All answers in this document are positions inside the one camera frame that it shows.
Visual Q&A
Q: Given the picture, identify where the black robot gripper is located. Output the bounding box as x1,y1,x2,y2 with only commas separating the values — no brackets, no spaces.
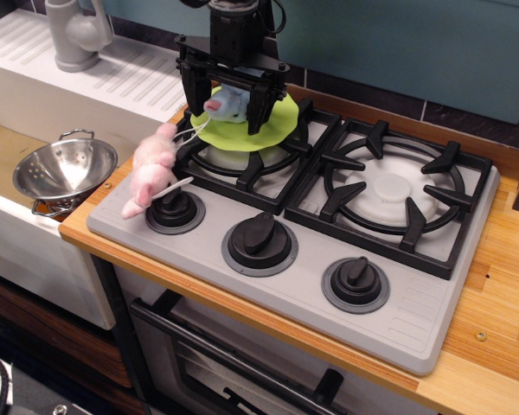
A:
176,9,289,134

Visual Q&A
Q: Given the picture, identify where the blue plush toy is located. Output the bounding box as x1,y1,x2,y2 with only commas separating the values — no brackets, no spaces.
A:
203,84,250,124

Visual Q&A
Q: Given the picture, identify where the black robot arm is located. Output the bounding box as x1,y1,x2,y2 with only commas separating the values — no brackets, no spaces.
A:
176,1,290,135

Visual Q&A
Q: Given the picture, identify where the green round plate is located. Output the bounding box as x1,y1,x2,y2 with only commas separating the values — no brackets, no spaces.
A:
189,85,300,153

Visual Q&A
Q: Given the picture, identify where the black left burner grate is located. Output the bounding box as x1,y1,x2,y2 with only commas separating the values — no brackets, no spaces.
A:
175,99,342,214

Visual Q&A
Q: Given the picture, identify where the black burner grate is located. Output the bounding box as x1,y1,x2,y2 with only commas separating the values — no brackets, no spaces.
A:
175,99,342,214
285,118,500,280

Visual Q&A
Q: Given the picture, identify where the pink plush toy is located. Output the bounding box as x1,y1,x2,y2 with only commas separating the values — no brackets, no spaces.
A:
121,123,177,220

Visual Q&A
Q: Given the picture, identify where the black left stove knob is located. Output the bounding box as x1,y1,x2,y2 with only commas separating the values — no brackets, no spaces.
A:
145,189,206,235

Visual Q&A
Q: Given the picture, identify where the black stove knob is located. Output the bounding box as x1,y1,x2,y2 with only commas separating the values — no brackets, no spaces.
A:
145,189,206,235
221,212,298,278
321,257,390,315

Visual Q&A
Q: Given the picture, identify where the black middle stove knob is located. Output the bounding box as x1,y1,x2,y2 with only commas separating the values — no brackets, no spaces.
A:
221,212,298,278

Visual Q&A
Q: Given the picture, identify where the grey toy faucet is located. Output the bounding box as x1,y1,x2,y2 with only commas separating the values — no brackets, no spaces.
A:
45,0,113,73

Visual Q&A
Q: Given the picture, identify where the metal colander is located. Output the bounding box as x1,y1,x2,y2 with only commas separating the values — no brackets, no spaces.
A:
12,129,118,218

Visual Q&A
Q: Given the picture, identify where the white toy sink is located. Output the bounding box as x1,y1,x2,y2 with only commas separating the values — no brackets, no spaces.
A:
0,10,185,330

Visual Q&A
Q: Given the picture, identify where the black right burner grate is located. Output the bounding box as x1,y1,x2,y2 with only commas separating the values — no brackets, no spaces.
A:
285,118,500,280

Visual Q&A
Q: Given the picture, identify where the grey toy stove top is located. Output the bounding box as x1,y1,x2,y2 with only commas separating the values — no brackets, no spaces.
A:
86,97,502,376

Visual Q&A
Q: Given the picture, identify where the black right stove knob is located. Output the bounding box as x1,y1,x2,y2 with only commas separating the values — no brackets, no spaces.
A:
321,257,390,315

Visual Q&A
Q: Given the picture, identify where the toy oven door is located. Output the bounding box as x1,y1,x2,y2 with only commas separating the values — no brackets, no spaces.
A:
129,290,352,414

